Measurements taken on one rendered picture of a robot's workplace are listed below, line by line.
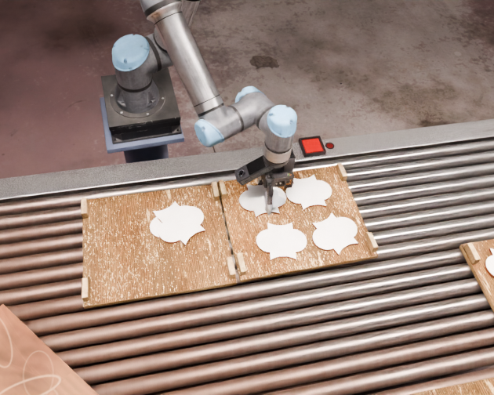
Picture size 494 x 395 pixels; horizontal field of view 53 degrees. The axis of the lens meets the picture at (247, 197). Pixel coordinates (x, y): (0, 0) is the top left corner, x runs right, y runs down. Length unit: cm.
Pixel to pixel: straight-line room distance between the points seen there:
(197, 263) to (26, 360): 49
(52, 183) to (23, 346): 58
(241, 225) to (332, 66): 225
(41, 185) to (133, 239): 37
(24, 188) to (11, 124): 161
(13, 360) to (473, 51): 358
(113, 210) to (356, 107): 211
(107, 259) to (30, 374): 37
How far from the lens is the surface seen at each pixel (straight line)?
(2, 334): 131
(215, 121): 128
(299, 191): 157
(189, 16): 152
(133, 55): 163
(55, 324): 142
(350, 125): 318
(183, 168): 165
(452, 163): 185
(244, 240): 146
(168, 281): 140
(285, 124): 126
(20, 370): 127
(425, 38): 407
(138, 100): 174
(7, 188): 171
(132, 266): 143
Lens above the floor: 218
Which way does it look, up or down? 53 degrees down
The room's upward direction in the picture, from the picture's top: 5 degrees clockwise
